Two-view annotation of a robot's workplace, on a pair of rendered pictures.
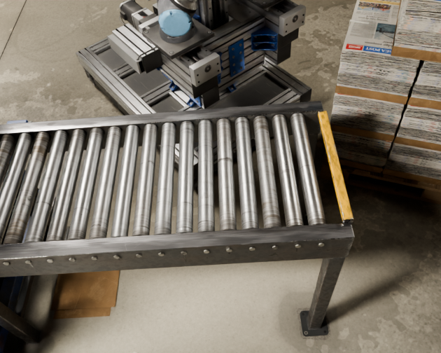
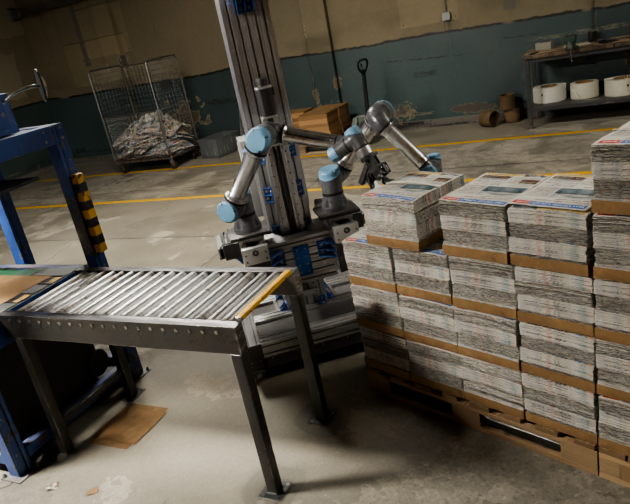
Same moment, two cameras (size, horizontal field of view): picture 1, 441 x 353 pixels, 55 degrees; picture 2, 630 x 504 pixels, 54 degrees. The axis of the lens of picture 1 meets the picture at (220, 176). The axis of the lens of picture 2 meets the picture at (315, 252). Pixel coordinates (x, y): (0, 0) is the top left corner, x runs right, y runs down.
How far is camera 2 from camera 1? 1.95 m
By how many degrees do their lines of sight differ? 38
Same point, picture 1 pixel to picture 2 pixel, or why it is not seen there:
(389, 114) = (390, 304)
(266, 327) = (234, 483)
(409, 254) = (406, 460)
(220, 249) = (157, 328)
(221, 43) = (284, 243)
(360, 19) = not seen: hidden behind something
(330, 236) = (221, 325)
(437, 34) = (388, 223)
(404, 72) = (383, 259)
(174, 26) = (225, 214)
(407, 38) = (372, 227)
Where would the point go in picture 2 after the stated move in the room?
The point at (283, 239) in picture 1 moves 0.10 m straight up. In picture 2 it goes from (193, 324) to (187, 301)
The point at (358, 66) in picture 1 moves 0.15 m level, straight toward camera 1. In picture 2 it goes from (355, 256) to (333, 268)
